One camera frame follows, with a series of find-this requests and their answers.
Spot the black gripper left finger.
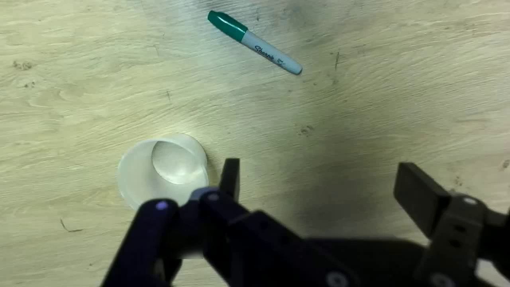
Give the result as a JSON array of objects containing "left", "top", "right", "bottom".
[{"left": 100, "top": 156, "right": 363, "bottom": 287}]

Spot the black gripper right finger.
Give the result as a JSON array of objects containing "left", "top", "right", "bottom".
[{"left": 392, "top": 161, "right": 510, "bottom": 287}]

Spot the green cap grey marker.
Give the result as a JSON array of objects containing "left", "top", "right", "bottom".
[{"left": 205, "top": 7, "right": 304, "bottom": 76}]

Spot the clear plastic cup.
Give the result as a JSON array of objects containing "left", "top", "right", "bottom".
[{"left": 116, "top": 132, "right": 212, "bottom": 212}]

